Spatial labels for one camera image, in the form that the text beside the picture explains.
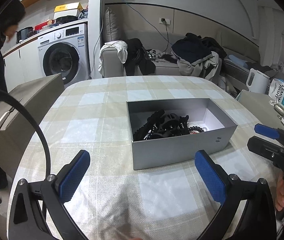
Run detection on white garment on armrest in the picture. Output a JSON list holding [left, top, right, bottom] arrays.
[[99, 41, 128, 78]]

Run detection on wall power socket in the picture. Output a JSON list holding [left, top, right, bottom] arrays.
[[159, 18, 171, 25]]

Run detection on beige box right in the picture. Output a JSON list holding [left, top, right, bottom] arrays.
[[237, 90, 284, 130]]

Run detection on right human hand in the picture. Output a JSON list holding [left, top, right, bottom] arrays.
[[275, 176, 284, 211]]

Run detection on grey sofa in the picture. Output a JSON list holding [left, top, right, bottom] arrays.
[[100, 29, 261, 79]]

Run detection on long black hair clip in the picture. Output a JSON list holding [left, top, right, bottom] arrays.
[[133, 109, 165, 141]]

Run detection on white electric kettle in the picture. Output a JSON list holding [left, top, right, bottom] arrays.
[[246, 68, 270, 94]]

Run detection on blue cable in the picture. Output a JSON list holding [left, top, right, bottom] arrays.
[[102, 0, 175, 53]]

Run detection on black cable loop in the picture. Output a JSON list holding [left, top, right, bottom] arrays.
[[0, 85, 51, 181]]

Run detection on yellow box on washer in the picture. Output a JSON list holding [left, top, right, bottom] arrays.
[[53, 2, 83, 20]]

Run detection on black claw hair clip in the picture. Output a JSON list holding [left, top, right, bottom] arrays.
[[144, 112, 190, 139]]

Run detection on black garment on sofa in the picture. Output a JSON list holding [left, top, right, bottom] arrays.
[[124, 38, 156, 76]]

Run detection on white handled knife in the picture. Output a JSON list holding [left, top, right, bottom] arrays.
[[0, 107, 14, 128]]

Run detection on grey open cardboard box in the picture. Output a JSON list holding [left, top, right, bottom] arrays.
[[127, 98, 237, 170]]

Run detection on black spiral hair tie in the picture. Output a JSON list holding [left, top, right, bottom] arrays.
[[188, 125, 208, 135]]

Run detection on white washing machine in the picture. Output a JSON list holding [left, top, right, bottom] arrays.
[[37, 23, 90, 88]]

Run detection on dark clothes pile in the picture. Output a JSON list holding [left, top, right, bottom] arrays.
[[171, 33, 227, 84]]

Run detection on beige cardboard box left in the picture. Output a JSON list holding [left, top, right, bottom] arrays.
[[0, 74, 64, 178]]

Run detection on grey striped pillow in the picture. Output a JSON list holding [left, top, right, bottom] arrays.
[[103, 8, 121, 42]]

